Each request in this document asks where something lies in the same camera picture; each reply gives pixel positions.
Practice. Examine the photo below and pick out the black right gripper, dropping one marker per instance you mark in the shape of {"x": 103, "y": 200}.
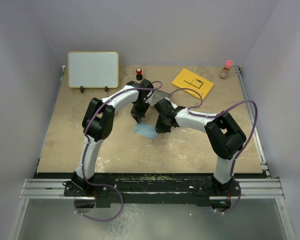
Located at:
{"x": 160, "y": 129}

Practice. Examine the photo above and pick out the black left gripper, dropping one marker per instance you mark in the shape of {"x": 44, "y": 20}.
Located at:
{"x": 138, "y": 116}

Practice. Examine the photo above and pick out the blue cleaning cloth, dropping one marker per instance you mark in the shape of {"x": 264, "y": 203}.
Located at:
{"x": 145, "y": 130}

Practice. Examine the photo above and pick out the pink glasses case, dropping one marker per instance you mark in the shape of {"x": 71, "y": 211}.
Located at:
{"x": 159, "y": 95}

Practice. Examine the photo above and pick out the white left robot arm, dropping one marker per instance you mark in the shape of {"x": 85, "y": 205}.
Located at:
{"x": 98, "y": 124}

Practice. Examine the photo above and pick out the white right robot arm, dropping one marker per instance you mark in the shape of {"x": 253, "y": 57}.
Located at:
{"x": 224, "y": 134}

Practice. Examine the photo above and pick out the red black stamp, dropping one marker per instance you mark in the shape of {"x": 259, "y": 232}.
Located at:
{"x": 139, "y": 75}

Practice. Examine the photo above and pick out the yellow book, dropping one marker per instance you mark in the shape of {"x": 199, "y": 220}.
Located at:
{"x": 191, "y": 80}

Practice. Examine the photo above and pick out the yellow framed whiteboard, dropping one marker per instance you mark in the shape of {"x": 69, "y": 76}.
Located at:
{"x": 93, "y": 69}

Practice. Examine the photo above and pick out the pink capped small bottle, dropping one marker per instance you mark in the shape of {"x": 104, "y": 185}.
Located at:
{"x": 226, "y": 68}

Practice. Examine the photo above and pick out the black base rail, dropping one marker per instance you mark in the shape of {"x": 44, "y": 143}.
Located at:
{"x": 197, "y": 189}

